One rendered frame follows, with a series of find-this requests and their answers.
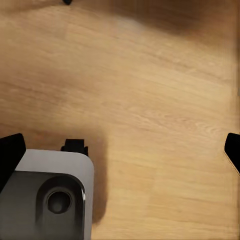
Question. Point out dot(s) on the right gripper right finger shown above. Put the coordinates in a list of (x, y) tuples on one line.
[(232, 149)]

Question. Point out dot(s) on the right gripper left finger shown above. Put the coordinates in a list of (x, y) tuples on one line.
[(12, 150)]

